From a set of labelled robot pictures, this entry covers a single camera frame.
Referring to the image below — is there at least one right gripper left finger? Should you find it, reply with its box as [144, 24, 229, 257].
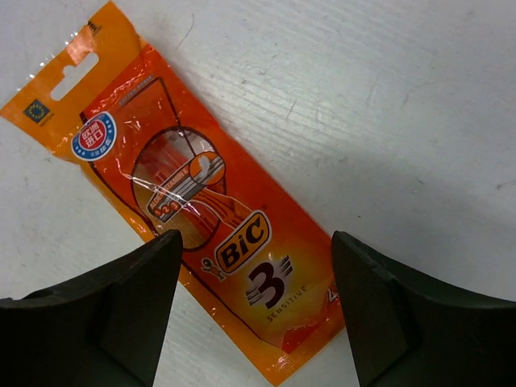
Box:
[1, 231, 182, 386]

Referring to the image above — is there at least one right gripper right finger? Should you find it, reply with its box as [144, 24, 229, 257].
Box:
[331, 231, 515, 386]

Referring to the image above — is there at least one orange razor bag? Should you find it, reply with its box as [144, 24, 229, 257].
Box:
[1, 2, 344, 385]

